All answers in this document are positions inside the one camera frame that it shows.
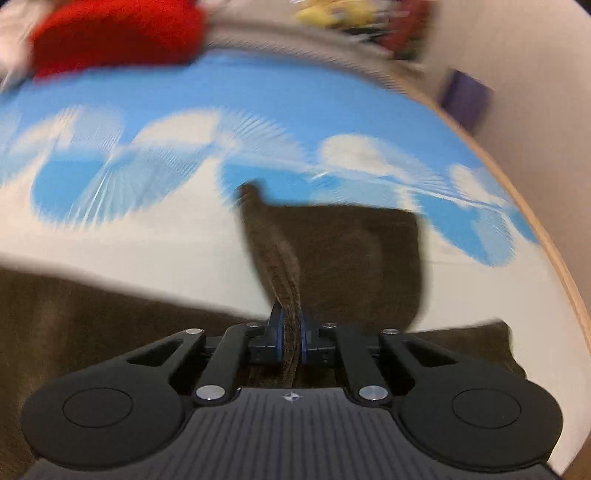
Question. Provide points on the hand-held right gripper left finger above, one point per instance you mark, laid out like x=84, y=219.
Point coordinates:
x=277, y=334

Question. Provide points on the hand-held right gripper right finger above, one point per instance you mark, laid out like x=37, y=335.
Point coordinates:
x=304, y=337

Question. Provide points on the blue printed bed sheet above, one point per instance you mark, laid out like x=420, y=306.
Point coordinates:
x=184, y=230

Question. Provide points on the purple bin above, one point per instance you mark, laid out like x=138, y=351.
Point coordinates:
x=466, y=99

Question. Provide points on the yellow plush toy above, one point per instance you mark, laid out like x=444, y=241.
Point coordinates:
x=328, y=11

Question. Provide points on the dark red pillow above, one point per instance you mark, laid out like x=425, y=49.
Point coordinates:
x=408, y=27

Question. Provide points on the red folded blanket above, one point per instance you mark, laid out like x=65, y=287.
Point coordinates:
x=120, y=34

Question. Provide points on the cream fleece folded blanket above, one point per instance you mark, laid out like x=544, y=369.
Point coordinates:
x=14, y=46

